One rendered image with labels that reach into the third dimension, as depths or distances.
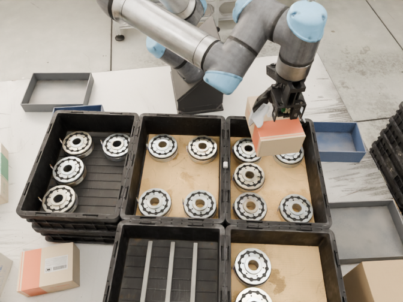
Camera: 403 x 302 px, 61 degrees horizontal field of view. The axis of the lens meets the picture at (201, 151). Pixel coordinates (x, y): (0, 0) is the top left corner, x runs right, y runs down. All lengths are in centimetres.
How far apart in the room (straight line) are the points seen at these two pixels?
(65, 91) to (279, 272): 120
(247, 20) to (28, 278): 95
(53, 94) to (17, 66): 146
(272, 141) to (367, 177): 63
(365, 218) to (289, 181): 32
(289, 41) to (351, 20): 282
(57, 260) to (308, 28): 95
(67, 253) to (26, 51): 233
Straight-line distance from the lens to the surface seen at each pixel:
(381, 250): 132
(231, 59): 73
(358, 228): 132
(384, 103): 282
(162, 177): 116
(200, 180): 115
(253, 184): 112
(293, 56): 74
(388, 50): 332
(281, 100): 83
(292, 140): 93
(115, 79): 169
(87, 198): 117
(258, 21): 75
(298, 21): 70
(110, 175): 120
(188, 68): 133
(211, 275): 103
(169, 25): 81
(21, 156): 153
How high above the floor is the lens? 182
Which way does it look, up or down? 55 degrees down
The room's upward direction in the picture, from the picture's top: straight up
